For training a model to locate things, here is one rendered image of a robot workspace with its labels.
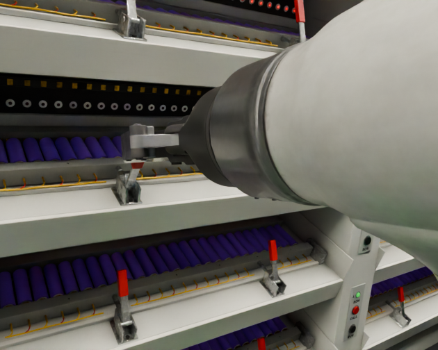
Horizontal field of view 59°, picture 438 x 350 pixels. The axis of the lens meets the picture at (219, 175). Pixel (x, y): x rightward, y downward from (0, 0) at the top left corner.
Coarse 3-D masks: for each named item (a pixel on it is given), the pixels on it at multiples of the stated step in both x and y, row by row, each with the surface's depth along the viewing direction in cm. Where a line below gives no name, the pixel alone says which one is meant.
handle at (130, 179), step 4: (132, 164) 45; (136, 164) 45; (140, 164) 45; (132, 168) 46; (136, 168) 46; (132, 172) 46; (136, 172) 47; (124, 176) 48; (128, 176) 47; (132, 176) 47; (136, 176) 47; (128, 180) 47; (132, 180) 47; (128, 184) 48; (132, 184) 48
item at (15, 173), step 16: (64, 160) 49; (80, 160) 50; (96, 160) 51; (112, 160) 52; (0, 176) 44; (16, 176) 45; (32, 176) 46; (48, 176) 47; (64, 176) 48; (80, 176) 50; (96, 176) 50; (112, 176) 52; (160, 176) 54
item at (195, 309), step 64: (64, 256) 60; (128, 256) 64; (192, 256) 68; (256, 256) 71; (320, 256) 77; (0, 320) 49; (64, 320) 53; (128, 320) 53; (192, 320) 58; (256, 320) 66
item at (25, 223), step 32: (64, 192) 47; (96, 192) 49; (160, 192) 52; (192, 192) 54; (224, 192) 56; (0, 224) 40; (32, 224) 42; (64, 224) 44; (96, 224) 46; (128, 224) 48; (160, 224) 51; (192, 224) 54; (0, 256) 42
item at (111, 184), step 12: (144, 180) 53; (156, 180) 54; (168, 180) 55; (180, 180) 56; (192, 180) 57; (0, 192) 43; (12, 192) 44; (24, 192) 45; (36, 192) 46; (48, 192) 46
